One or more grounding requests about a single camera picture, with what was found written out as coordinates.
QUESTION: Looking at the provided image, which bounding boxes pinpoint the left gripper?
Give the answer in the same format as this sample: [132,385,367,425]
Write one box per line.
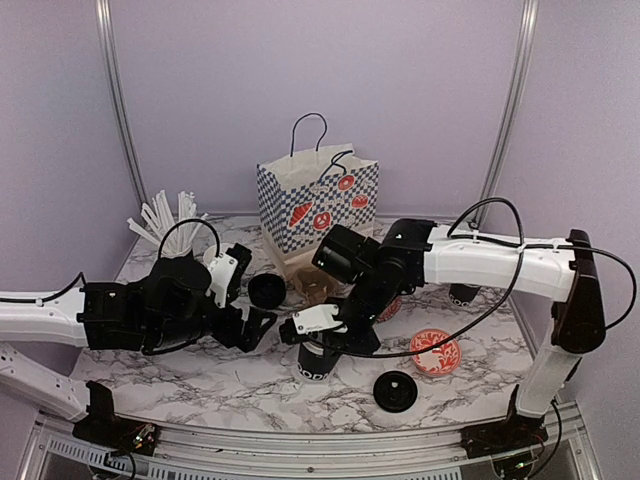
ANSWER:
[149,289,278,352]

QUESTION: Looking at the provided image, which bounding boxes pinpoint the black paper coffee cup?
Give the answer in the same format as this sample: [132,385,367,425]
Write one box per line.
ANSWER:
[448,284,481,307]

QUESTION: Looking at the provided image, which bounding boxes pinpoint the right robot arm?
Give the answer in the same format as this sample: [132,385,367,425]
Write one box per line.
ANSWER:
[294,218,619,448]

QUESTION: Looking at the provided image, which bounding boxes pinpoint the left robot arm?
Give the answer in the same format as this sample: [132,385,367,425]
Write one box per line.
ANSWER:
[1,244,277,445]

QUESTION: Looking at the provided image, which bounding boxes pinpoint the checkered paper takeout bag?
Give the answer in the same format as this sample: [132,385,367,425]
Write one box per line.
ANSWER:
[256,112,380,280]

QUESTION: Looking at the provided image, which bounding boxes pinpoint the stack of black lids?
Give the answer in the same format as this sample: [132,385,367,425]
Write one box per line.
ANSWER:
[247,273,287,310]

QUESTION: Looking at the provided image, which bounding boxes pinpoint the red patterned bowl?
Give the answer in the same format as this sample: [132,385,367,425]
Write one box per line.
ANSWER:
[376,296,402,323]

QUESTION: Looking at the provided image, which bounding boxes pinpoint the cardboard cup carrier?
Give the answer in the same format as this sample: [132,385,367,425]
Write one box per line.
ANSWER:
[292,267,338,307]

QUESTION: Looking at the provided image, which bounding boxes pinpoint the stack of paper cups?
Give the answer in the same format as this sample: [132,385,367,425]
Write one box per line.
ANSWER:
[202,246,218,266]

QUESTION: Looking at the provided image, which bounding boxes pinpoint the red floral bowl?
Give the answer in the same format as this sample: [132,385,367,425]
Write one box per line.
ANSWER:
[410,329,462,378]

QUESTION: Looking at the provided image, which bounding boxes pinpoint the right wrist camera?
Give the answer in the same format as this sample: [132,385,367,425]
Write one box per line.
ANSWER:
[279,304,348,345]

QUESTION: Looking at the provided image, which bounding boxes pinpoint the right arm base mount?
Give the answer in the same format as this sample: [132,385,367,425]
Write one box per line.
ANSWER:
[460,419,549,459]

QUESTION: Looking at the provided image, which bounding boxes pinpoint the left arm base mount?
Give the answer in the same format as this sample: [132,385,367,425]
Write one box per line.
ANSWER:
[72,381,161,456]

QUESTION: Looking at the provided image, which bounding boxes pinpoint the aluminium front rail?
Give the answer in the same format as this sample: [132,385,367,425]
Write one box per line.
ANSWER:
[17,403,602,479]

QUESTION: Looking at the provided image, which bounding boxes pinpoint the left aluminium frame post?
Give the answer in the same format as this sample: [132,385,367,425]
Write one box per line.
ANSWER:
[95,0,148,205]

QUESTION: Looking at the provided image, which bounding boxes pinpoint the aluminium frame post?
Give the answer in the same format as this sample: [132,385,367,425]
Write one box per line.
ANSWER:
[95,0,148,205]
[480,0,539,199]

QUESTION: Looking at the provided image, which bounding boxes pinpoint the right aluminium frame post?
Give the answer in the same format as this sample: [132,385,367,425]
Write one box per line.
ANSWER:
[480,0,539,199]

